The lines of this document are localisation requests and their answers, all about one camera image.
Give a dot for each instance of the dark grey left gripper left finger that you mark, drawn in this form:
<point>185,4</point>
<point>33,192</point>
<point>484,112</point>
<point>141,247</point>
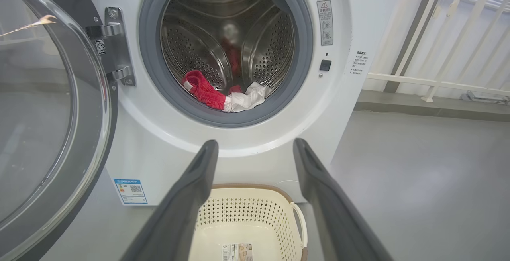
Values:
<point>179,213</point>

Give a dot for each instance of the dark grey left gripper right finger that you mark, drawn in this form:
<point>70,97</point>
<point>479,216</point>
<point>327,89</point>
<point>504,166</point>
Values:
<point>334,213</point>

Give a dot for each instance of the red mesh garment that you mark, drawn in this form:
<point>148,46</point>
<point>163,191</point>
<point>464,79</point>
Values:
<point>205,89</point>

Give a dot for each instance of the red and white garment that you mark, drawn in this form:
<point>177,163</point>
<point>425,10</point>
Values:
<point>249,99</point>

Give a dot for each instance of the round black-rimmed glass washer door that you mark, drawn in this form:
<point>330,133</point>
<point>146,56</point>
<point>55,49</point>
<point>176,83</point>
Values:
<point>40,113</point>

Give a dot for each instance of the cream laundry basket brown rim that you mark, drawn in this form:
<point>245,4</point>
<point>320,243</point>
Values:
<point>247,221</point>

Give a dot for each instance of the printed product label sticker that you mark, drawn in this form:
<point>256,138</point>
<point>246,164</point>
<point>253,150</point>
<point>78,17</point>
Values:
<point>237,253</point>

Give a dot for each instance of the white front-load washing machine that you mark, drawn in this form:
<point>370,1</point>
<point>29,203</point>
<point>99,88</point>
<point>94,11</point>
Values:
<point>159,141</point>

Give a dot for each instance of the grey rubber door gasket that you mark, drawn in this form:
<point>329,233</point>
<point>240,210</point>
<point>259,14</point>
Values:
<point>149,53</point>

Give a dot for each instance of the stainless steel washing machine drum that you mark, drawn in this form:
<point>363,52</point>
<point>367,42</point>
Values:
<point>199,42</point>

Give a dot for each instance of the chrome metal door hinge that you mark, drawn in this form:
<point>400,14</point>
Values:
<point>117,46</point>

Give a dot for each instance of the blue energy label sticker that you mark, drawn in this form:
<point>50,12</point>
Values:
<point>130,191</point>

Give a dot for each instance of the white metal railing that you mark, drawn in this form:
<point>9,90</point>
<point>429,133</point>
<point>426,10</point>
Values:
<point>414,81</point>

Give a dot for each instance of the grey warning label sticker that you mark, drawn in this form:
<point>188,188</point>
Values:
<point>325,22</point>

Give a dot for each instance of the grey metal floor bracket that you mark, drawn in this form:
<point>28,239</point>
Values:
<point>482,97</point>

